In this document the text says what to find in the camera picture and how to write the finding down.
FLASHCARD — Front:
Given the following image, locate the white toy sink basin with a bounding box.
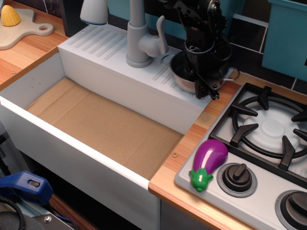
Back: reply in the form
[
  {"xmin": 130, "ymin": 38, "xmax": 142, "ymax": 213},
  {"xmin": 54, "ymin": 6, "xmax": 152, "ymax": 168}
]
[{"xmin": 0, "ymin": 23, "xmax": 216, "ymax": 230}]

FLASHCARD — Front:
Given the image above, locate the white bottle with blue base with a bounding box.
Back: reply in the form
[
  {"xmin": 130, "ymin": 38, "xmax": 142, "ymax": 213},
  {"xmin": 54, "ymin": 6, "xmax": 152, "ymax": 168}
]
[{"xmin": 80, "ymin": 0, "xmax": 108, "ymax": 25}]

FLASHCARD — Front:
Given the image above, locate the black burner grate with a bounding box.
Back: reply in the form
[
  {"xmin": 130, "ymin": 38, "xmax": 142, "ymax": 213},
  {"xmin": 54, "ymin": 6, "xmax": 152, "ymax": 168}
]
[{"xmin": 209, "ymin": 83, "xmax": 307, "ymax": 188}]

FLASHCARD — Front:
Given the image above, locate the grey toy stove top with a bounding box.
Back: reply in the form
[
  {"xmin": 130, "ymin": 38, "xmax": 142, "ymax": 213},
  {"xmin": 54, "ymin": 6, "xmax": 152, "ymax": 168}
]
[{"xmin": 175, "ymin": 86, "xmax": 307, "ymax": 230}]

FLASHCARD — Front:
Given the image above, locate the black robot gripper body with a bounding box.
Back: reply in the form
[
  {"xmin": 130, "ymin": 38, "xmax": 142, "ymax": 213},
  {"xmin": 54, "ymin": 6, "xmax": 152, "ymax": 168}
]
[{"xmin": 184, "ymin": 38, "xmax": 225, "ymax": 84}]

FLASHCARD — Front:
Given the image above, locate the teal box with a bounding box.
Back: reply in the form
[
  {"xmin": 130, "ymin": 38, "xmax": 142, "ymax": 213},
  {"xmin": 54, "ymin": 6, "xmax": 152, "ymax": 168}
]
[{"xmin": 262, "ymin": 0, "xmax": 307, "ymax": 81}]

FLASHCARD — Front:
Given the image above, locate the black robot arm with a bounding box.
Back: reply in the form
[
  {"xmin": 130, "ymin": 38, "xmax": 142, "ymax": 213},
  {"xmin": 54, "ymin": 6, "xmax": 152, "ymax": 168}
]
[{"xmin": 164, "ymin": 0, "xmax": 232, "ymax": 100}]

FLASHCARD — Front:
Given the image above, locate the black braided cable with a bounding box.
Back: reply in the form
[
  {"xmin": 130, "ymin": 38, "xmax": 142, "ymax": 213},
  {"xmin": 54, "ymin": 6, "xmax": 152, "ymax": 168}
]
[{"xmin": 0, "ymin": 195, "xmax": 26, "ymax": 230}]

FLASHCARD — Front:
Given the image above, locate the blue plastic clamp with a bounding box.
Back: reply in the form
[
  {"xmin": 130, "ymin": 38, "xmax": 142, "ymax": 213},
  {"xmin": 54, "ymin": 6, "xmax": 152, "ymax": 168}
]
[{"xmin": 0, "ymin": 171, "xmax": 53, "ymax": 205}]

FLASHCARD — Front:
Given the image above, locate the light wooden cutting board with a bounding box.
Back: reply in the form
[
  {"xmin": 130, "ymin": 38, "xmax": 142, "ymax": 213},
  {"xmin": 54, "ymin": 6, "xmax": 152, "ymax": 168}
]
[{"xmin": 0, "ymin": 9, "xmax": 54, "ymax": 50}]

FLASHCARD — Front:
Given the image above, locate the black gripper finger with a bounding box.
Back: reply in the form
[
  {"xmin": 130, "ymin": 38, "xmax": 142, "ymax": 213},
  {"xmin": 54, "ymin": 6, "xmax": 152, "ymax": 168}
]
[{"xmin": 194, "ymin": 77, "xmax": 220, "ymax": 100}]

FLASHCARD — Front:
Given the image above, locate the black stove knob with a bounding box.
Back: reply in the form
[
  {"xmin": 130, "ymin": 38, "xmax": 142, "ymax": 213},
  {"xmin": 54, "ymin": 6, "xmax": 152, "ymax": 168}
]
[
  {"xmin": 275, "ymin": 190, "xmax": 307, "ymax": 230},
  {"xmin": 217, "ymin": 163, "xmax": 258, "ymax": 198}
]

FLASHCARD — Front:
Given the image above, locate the yellow toy corn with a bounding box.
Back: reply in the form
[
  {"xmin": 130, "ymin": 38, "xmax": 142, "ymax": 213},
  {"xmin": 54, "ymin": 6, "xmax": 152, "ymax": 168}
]
[{"xmin": 1, "ymin": 5, "xmax": 21, "ymax": 27}]

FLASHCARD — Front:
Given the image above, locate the grey toy faucet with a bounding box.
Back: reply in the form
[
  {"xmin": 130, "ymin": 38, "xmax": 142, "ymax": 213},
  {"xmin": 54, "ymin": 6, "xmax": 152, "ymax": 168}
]
[{"xmin": 126, "ymin": 0, "xmax": 168, "ymax": 68}]

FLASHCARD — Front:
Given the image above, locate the purple toy eggplant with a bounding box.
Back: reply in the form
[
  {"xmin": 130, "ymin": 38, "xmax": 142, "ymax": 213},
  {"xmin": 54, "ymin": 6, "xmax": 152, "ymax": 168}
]
[{"xmin": 189, "ymin": 139, "xmax": 228, "ymax": 192}]

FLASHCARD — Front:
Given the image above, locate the small stainless steel pot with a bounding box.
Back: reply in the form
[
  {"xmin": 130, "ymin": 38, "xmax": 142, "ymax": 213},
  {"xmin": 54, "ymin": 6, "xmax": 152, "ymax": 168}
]
[{"xmin": 160, "ymin": 51, "xmax": 234, "ymax": 94}]

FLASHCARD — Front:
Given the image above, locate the grey metal bracket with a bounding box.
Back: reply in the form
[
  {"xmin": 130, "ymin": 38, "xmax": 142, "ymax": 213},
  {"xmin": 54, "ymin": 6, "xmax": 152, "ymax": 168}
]
[{"xmin": 33, "ymin": 214, "xmax": 80, "ymax": 230}]

